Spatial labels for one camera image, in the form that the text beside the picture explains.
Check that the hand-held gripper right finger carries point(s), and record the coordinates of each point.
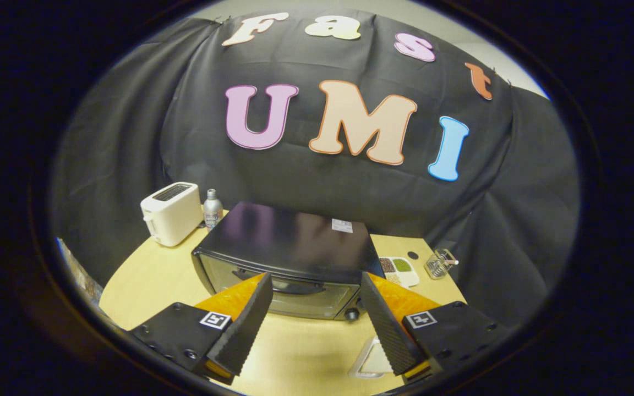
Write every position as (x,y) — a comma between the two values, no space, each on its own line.
(386,324)

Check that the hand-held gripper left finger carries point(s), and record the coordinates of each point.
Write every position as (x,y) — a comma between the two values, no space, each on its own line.
(245,324)

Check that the black toaster oven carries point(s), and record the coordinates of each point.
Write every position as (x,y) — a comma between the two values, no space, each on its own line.
(289,236)

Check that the white slot toaster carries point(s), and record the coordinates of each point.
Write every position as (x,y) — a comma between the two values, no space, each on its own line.
(171,217)

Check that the white rectangular tray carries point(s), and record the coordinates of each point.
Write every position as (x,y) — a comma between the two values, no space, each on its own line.
(356,369)

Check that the white divided seasoning dish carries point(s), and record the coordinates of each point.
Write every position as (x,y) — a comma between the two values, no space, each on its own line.
(402,270)

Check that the clear glass jar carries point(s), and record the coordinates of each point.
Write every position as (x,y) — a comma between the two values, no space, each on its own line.
(438,265)

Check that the silver drink bottle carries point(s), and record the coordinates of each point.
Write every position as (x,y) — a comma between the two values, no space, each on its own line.
(212,212)

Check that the black backdrop cloth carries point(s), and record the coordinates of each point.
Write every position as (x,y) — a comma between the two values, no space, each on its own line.
(322,184)

